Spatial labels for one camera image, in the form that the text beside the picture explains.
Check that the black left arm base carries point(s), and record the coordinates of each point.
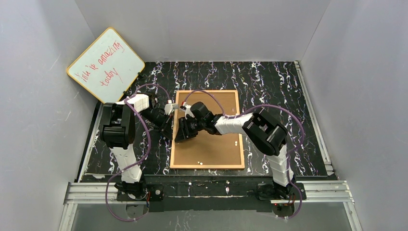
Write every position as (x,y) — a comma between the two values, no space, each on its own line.
(139,192)

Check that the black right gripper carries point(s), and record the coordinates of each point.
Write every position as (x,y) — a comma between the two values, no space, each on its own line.
(184,130)

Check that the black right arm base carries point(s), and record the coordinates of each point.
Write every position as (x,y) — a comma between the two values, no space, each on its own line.
(274,191)

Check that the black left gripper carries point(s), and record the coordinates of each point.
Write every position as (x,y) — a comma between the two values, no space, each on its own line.
(165,128)

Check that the wooden picture frame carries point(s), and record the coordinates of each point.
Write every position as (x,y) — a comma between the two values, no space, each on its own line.
(173,153)

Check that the yellow-edged whiteboard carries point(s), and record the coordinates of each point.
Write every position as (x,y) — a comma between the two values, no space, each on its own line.
(107,68)

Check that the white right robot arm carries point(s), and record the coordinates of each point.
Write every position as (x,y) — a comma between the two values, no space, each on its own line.
(264,131)

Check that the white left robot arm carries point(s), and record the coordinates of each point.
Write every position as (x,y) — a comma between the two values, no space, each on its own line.
(118,128)

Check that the aluminium mounting rail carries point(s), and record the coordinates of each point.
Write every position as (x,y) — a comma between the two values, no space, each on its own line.
(99,193)

